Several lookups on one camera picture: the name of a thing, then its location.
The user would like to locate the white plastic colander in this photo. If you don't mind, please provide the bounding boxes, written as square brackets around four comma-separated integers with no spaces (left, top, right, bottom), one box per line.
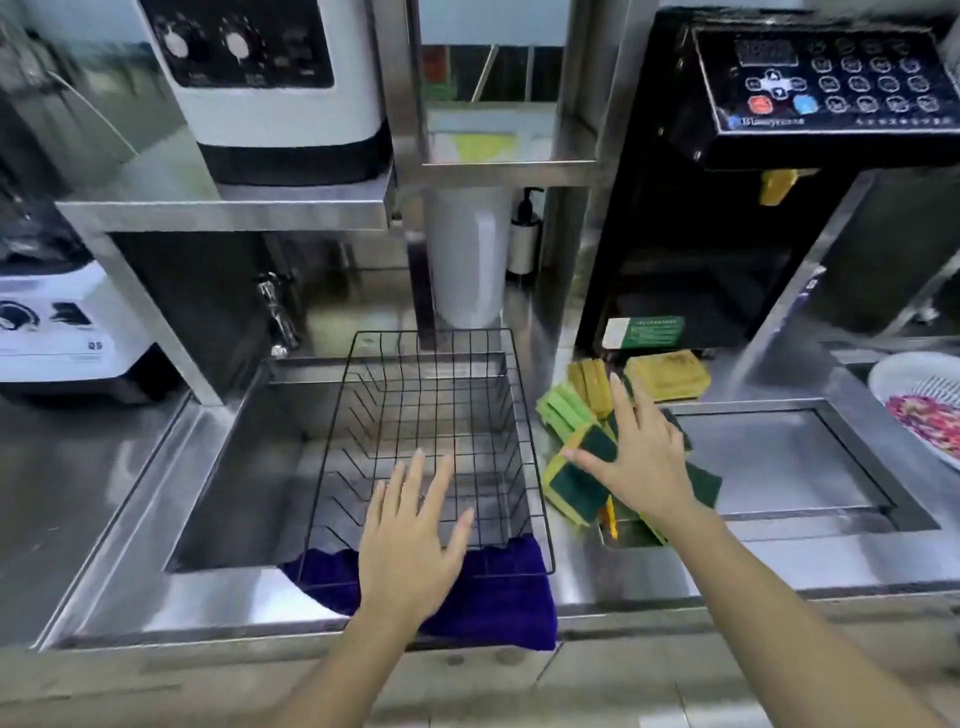
[867,351,960,474]

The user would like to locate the person's left forearm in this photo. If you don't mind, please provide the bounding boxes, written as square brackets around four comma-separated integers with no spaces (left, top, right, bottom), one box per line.
[271,616,445,728]

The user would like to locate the colourful contents of colander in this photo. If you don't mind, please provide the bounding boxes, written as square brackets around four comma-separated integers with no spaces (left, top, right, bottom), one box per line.
[884,393,960,461]

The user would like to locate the person's right hand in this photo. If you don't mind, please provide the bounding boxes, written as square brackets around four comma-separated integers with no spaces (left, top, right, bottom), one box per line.
[561,372,723,528]

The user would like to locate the dark blender jar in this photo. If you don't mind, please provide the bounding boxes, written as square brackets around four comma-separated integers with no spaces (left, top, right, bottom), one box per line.
[0,168,96,276]

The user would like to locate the white blender base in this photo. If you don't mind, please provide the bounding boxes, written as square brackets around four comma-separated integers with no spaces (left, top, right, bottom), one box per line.
[0,257,160,408]

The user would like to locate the green white label sticker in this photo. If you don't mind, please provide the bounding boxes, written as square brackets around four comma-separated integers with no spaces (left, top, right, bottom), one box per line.
[601,315,686,352]

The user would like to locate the white filter cylinder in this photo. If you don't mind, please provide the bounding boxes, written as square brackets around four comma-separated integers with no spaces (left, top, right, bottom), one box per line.
[422,187,516,332]

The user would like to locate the chrome tap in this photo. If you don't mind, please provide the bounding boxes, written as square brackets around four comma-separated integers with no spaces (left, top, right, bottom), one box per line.
[255,270,302,360]

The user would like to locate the white cable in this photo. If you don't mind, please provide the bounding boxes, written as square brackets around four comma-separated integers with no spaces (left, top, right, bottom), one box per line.
[43,70,144,160]

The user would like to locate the purple cloth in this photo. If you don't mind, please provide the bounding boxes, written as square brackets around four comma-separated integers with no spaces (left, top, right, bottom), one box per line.
[280,534,560,653]

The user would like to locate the person's right forearm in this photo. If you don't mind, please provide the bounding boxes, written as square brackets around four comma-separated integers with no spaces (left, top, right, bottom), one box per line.
[643,508,952,728]

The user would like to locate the steel frame rack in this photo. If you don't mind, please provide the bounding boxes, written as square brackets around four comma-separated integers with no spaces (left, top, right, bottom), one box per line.
[370,0,663,190]

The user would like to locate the yellow dispenser nozzle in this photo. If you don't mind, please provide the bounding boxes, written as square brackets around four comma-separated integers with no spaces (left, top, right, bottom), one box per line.
[757,168,801,208]

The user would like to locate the stainless steel sink basin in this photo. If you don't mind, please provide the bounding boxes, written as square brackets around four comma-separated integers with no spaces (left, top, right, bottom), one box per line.
[166,355,543,577]

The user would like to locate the black wire basket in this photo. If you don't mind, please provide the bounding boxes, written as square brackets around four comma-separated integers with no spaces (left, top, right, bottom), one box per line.
[297,328,557,595]

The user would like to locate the black keypad dispenser machine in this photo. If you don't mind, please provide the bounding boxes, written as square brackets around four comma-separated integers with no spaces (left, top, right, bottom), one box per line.
[573,6,960,363]

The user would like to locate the stainless steel shelf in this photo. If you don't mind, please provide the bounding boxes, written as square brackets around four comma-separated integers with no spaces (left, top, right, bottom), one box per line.
[55,160,400,408]

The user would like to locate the white appliance with black dials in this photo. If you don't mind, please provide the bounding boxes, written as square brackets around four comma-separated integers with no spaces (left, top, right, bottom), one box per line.
[138,0,396,189]

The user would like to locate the white pump bottle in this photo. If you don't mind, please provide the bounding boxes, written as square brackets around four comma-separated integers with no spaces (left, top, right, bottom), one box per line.
[505,187,546,285]

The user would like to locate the person's left hand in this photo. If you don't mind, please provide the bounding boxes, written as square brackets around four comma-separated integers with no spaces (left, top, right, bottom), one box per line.
[358,448,476,637]

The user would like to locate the yellow cloth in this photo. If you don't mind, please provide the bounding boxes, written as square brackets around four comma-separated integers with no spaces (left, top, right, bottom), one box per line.
[448,132,520,164]

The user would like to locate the pile of kitchen sponges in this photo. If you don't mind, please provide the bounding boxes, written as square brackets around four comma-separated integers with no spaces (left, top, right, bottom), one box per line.
[535,349,723,546]

